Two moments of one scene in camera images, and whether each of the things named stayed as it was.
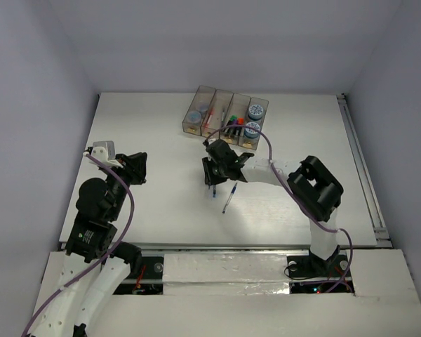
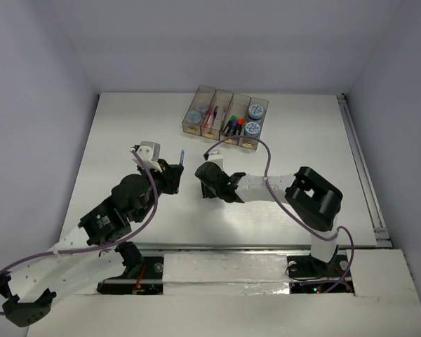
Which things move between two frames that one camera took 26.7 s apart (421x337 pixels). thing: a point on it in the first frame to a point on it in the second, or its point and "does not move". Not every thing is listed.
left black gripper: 129,168 to 173,177
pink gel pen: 207,124 does not move
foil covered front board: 224,274 does not move
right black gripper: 210,178 to 207,192
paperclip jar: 194,117 does not move
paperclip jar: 201,106 does not move
